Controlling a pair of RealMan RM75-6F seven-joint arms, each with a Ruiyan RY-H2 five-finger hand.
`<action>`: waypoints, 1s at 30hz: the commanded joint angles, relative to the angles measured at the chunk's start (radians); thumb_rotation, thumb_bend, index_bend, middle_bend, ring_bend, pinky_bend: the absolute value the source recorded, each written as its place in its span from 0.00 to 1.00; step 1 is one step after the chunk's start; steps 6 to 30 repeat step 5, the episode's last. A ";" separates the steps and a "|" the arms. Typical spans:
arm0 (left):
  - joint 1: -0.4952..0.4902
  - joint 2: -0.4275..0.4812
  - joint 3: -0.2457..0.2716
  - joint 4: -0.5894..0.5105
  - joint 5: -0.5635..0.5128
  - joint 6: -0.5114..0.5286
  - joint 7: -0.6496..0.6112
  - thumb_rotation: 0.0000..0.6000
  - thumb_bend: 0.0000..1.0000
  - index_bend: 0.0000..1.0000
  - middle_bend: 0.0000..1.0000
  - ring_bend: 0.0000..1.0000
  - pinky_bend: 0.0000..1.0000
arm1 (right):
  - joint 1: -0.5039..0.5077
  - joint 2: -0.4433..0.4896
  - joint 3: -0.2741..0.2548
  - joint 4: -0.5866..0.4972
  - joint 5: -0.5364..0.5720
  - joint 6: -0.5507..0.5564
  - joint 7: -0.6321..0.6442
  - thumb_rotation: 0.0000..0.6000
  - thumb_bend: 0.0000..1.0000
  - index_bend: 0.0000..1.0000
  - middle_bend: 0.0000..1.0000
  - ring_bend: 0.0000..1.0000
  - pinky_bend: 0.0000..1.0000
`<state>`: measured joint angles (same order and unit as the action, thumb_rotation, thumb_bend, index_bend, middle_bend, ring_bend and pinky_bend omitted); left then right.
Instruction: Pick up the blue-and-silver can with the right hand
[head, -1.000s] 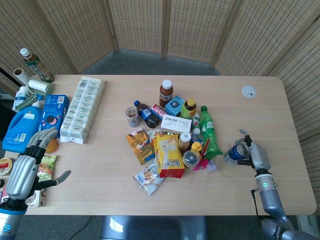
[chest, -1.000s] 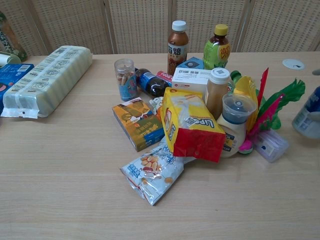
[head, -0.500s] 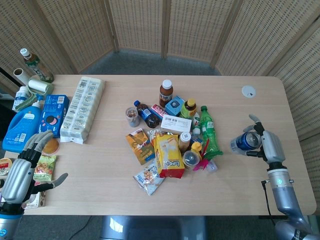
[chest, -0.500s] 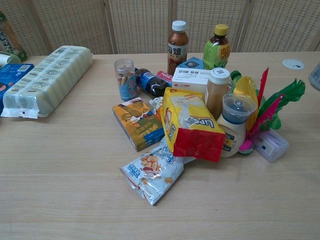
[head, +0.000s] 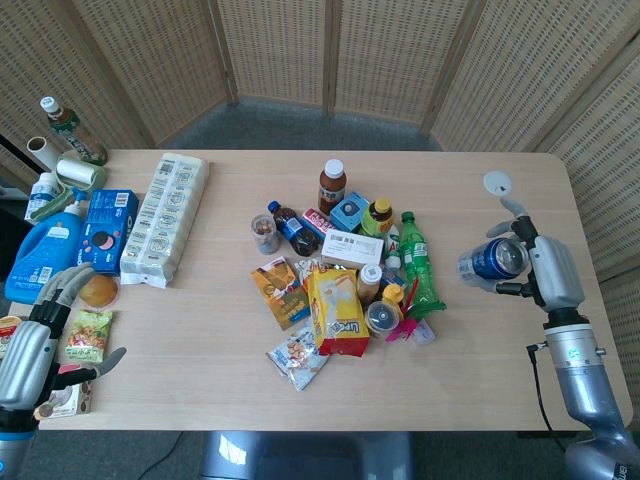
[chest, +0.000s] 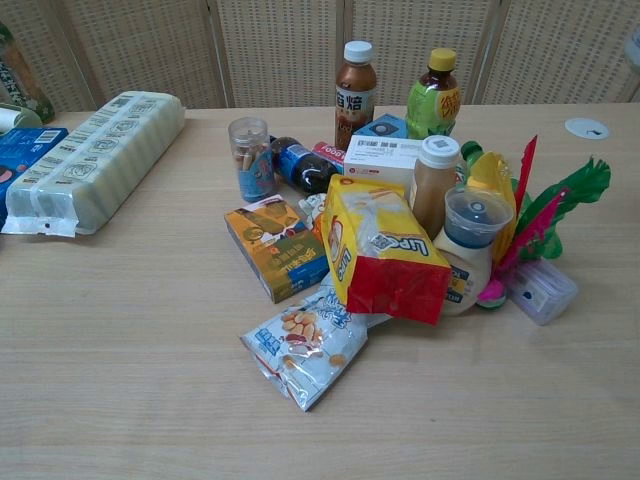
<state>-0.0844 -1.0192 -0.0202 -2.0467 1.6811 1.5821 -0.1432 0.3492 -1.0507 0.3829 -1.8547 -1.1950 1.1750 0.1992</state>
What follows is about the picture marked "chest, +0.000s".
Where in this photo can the yellow foil bag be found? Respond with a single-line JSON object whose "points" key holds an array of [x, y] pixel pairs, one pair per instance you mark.
{"points": [[495, 185]]}

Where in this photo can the green capped bottle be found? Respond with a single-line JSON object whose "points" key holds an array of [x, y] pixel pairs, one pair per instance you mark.
{"points": [[469, 160]]}

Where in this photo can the white mayonnaise bottle clear cap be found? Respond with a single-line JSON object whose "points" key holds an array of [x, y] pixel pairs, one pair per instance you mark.
{"points": [[467, 260]]}

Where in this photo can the yellow and blue box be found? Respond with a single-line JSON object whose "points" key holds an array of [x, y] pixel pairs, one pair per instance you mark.
{"points": [[272, 250]]}

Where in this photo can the white carton with red stripe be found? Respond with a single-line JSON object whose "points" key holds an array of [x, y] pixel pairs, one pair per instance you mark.
{"points": [[380, 157]]}

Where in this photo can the cola bottle with blue label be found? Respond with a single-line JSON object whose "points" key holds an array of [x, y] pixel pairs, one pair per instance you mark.
{"points": [[300, 167]]}

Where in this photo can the pale green tissue pack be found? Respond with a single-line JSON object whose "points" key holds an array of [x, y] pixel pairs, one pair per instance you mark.
{"points": [[100, 160]]}

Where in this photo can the clear plastic case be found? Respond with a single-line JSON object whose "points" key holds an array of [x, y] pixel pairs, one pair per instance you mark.
{"points": [[545, 292]]}

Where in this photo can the small white packet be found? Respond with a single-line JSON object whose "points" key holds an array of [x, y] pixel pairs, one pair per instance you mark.
{"points": [[312, 207]]}

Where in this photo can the blue cardboard box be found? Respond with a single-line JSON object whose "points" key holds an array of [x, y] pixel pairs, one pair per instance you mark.
{"points": [[25, 150]]}

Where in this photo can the red packet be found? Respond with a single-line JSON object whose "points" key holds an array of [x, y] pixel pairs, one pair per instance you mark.
{"points": [[329, 151]]}

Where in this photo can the white round table cover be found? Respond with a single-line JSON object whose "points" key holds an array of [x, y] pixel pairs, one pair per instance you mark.
{"points": [[587, 128]]}

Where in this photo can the green tea bottle yellow cap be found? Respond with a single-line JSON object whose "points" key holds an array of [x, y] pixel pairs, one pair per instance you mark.
{"points": [[435, 105]]}

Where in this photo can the brown coffee bottle white cap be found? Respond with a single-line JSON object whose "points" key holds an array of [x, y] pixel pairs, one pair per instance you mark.
{"points": [[355, 100]]}

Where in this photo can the clear snack jar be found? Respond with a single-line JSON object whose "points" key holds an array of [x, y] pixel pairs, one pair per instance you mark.
{"points": [[251, 165]]}

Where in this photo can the white and blue peanut bag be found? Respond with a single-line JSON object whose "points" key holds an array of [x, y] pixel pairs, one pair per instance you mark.
{"points": [[300, 345]]}

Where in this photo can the beige woven folding screen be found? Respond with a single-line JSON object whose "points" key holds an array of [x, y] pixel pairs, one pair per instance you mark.
{"points": [[280, 50]]}

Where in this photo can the green patterned snack bag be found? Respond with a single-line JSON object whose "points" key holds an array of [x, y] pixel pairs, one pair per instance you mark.
{"points": [[22, 80]]}

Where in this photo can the small light blue box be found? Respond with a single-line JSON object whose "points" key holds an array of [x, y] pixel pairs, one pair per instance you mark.
{"points": [[382, 127]]}

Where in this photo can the yellow and red biscuit bag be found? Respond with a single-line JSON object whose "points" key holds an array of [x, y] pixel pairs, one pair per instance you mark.
{"points": [[380, 250]]}

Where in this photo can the colourful feather shuttlecock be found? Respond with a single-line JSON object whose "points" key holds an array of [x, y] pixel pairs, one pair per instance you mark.
{"points": [[540, 220]]}

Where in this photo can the white and green package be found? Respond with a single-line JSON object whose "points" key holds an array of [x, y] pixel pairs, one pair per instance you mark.
{"points": [[15, 119]]}

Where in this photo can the amber juice bottle white cap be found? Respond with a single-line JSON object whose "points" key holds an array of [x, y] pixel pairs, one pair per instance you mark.
{"points": [[432, 190]]}

